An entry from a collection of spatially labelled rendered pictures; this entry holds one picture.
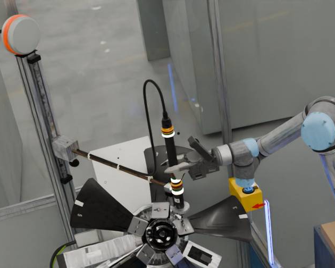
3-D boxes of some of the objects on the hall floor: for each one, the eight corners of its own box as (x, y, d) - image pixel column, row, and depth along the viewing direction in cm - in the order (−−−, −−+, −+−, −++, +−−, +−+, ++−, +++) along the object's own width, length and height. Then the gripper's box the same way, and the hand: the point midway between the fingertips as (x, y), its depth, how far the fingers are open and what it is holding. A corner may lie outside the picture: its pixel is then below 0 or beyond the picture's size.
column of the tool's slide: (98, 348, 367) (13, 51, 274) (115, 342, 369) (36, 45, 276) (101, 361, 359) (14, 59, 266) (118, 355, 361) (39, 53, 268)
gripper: (224, 175, 246) (168, 191, 243) (214, 160, 256) (160, 174, 252) (222, 156, 242) (165, 172, 238) (211, 141, 251) (157, 156, 248)
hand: (165, 166), depth 244 cm, fingers closed on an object, 4 cm apart
